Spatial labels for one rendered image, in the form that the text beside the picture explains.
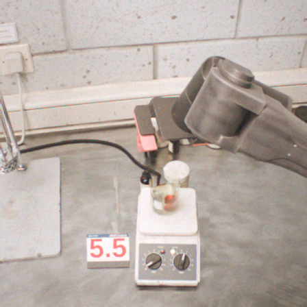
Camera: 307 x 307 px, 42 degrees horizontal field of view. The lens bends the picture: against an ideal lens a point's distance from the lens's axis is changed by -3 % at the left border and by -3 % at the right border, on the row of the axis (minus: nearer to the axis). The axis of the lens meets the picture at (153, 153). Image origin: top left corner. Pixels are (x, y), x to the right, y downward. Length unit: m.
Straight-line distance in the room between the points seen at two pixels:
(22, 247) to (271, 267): 0.54
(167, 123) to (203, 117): 0.14
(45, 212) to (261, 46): 0.73
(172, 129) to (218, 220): 0.44
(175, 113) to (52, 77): 0.63
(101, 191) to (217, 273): 0.35
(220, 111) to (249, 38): 0.76
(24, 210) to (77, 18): 0.48
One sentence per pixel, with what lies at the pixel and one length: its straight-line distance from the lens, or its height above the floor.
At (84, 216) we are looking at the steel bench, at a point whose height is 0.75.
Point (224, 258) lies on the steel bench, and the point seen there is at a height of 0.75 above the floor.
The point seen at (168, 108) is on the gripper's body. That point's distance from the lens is 0.58.
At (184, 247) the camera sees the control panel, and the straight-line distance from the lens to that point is 0.85.
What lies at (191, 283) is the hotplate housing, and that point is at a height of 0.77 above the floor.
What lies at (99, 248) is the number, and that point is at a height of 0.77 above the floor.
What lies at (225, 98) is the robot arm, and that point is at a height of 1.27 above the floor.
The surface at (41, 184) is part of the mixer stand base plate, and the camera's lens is 1.05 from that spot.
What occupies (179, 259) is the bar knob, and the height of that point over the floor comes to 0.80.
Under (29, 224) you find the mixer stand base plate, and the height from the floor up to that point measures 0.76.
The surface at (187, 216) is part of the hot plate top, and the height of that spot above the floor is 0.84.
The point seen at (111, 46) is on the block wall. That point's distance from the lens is 1.10.
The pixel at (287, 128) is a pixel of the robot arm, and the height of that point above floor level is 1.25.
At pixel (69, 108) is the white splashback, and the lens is 1.15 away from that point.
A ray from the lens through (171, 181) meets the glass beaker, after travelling 0.85.
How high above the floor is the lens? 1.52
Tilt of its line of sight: 44 degrees down
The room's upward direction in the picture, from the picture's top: straight up
